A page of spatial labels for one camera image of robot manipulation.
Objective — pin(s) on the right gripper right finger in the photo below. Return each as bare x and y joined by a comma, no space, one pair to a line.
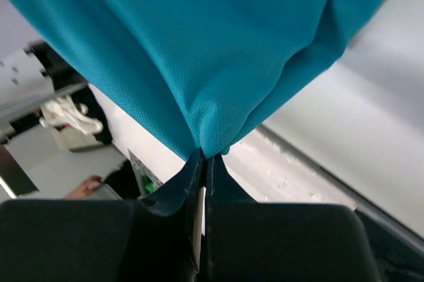
251,241

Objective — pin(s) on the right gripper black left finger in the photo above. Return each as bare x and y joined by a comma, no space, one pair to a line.
156,238

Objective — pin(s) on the teal t-shirt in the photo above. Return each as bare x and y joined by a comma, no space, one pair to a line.
199,73

